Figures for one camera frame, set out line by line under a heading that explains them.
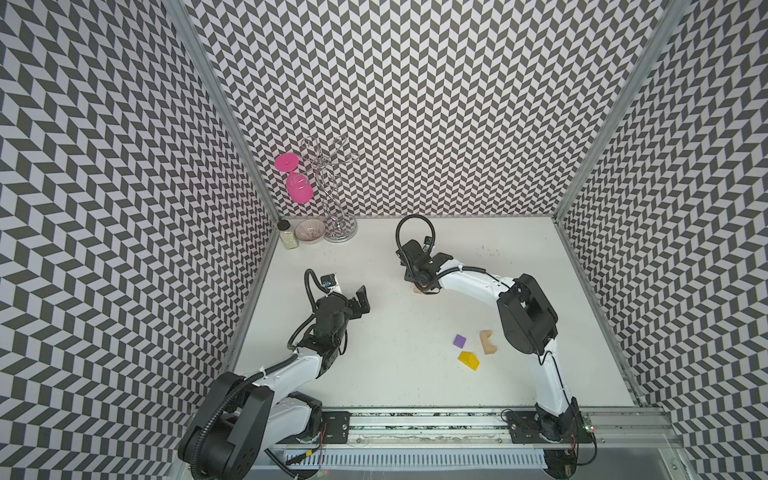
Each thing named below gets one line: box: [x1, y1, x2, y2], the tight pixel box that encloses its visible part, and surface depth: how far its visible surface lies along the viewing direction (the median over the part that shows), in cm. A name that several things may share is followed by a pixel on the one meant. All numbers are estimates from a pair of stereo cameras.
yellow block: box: [457, 351, 481, 372], surface depth 84 cm
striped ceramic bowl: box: [294, 218, 326, 244], surface depth 114 cm
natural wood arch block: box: [480, 330, 497, 355], surface depth 88 cm
